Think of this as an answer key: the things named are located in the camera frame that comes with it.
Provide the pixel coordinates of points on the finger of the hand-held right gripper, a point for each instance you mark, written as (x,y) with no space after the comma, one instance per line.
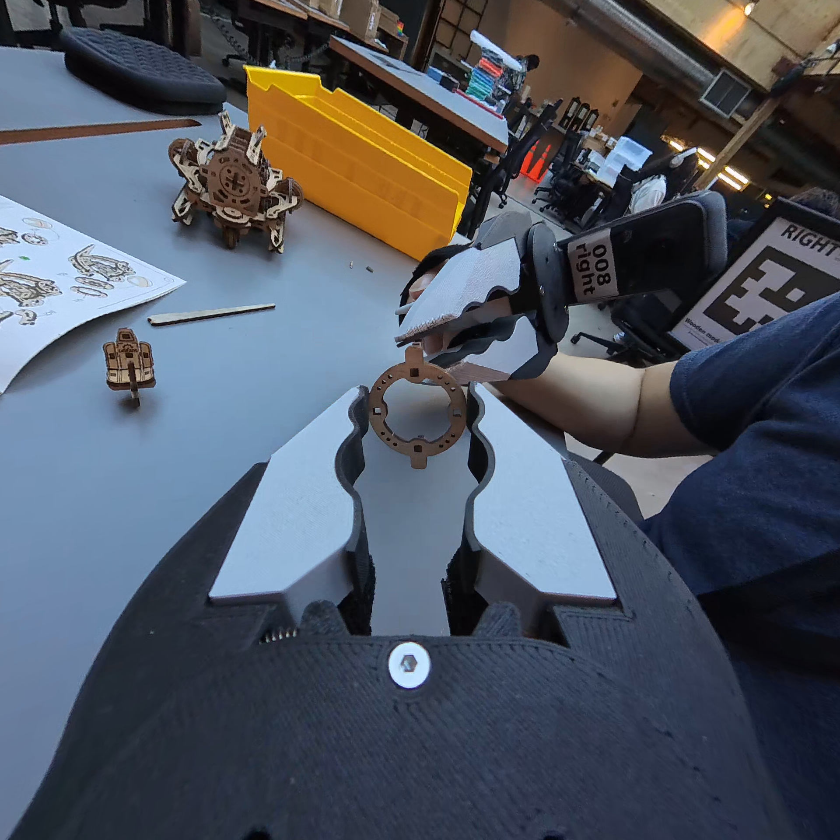
(505,351)
(472,282)

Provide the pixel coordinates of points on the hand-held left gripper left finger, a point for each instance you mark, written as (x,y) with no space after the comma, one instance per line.
(289,525)

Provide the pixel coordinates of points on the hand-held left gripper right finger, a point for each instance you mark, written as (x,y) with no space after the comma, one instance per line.
(538,525)

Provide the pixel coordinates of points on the person's right forearm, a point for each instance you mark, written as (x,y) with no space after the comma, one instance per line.
(590,407)

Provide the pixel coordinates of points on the assembled wooden model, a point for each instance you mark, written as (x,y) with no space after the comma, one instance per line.
(233,180)

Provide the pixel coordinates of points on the person's right hand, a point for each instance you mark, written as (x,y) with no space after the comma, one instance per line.
(441,340)

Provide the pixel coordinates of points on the framed marker sign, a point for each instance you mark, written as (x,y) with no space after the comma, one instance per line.
(754,295)

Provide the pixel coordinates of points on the orange traffic cone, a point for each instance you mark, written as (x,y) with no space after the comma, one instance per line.
(537,164)

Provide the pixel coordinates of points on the yellow plastic bin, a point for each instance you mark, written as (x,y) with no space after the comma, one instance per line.
(367,190)

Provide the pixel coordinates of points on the grey desk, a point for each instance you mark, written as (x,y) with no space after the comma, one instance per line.
(420,92)

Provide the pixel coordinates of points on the stack of coloured trays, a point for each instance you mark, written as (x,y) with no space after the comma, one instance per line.
(484,79)

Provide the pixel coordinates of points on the flat wooden stick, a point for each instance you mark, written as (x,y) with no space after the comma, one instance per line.
(210,313)

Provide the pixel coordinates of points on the small wooden subassembly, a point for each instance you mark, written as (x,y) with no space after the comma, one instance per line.
(128,361)

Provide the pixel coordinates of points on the assembly booklet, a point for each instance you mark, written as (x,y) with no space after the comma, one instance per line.
(39,348)

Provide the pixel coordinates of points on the black wrist rest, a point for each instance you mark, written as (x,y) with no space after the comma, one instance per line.
(138,65)

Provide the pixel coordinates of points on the rectangular wall vent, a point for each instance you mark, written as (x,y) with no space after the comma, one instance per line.
(725,95)

